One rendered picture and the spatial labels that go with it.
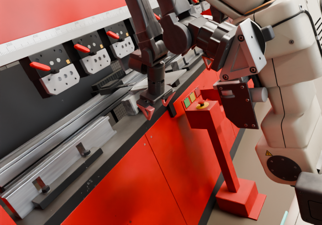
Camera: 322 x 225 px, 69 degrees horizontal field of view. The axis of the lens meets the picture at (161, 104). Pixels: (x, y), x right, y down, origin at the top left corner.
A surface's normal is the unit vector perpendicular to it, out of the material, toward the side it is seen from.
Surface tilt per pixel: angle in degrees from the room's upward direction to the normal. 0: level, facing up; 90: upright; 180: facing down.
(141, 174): 90
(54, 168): 90
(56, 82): 90
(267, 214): 0
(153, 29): 90
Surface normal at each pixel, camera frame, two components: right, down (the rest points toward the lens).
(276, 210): -0.36, -0.87
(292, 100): -0.62, 0.50
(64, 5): 0.80, -0.09
